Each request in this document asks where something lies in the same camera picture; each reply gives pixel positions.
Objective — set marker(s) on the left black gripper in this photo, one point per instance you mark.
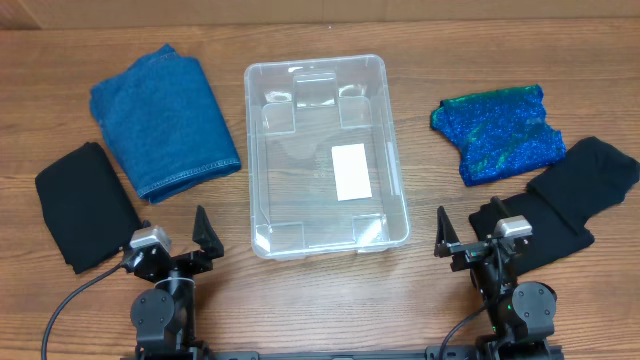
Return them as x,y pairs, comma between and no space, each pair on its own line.
176,258

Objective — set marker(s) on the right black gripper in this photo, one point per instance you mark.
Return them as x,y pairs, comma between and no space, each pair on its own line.
448,242

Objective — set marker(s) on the blue sequin sparkly garment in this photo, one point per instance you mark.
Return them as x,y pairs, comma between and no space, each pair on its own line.
499,134

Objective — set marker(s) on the black cloth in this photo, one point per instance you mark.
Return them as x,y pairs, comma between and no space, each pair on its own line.
85,207

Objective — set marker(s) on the blue denim garment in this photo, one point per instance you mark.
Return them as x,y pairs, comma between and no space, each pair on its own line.
162,123

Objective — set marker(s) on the black garment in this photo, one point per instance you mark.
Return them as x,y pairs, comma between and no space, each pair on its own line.
558,203

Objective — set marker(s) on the clear plastic storage bin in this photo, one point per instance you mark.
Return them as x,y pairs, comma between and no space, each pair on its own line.
296,112

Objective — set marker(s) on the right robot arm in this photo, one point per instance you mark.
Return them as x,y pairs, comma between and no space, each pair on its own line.
521,314

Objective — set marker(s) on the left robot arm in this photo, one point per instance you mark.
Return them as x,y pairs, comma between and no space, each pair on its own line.
164,315

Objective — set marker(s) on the white label sticker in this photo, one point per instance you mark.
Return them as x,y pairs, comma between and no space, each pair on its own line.
351,172

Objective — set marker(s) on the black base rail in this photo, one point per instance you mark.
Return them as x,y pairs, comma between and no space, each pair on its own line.
340,355

